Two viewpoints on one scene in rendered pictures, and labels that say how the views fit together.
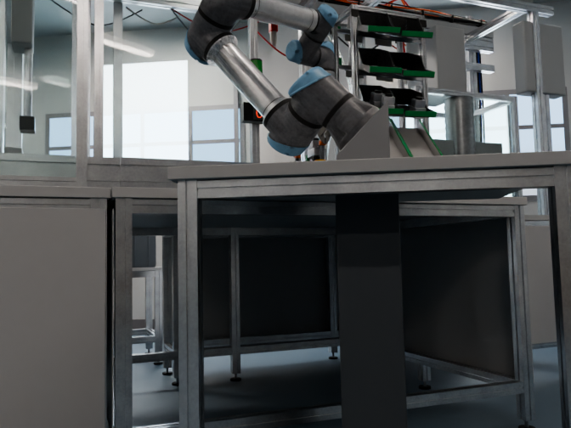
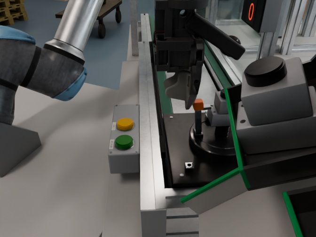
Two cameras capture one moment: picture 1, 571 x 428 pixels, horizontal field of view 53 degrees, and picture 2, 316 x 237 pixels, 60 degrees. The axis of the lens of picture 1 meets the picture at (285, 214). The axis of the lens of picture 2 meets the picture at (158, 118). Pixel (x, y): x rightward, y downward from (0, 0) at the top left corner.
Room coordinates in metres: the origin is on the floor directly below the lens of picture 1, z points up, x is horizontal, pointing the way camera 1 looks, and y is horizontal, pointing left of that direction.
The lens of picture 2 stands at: (2.11, -0.62, 1.35)
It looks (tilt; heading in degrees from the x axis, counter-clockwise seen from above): 34 degrees down; 108
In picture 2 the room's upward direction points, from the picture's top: straight up
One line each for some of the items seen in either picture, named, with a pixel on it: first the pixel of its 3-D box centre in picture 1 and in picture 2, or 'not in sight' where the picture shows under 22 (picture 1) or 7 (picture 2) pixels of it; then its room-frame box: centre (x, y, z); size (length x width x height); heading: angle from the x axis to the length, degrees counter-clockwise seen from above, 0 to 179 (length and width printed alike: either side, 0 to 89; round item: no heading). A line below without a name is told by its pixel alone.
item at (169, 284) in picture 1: (342, 293); not in sight; (3.60, -0.35, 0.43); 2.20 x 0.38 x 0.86; 111
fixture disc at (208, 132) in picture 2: not in sight; (220, 137); (2.10, -0.12, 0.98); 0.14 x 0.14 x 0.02
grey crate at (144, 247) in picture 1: (104, 250); not in sight; (3.78, 1.21, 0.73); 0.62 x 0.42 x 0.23; 111
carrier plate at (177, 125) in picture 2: not in sight; (219, 144); (2.10, -0.12, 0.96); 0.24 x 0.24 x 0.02; 21
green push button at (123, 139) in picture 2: not in sight; (124, 143); (1.89, -0.18, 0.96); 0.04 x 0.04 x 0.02
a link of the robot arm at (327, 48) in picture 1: (323, 59); not in sight; (2.01, -0.15, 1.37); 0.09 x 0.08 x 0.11; 128
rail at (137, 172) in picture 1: (259, 177); (148, 101); (1.85, 0.08, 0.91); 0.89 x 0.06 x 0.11; 111
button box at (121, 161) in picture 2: not in sight; (126, 135); (1.86, -0.12, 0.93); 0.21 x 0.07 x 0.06; 111
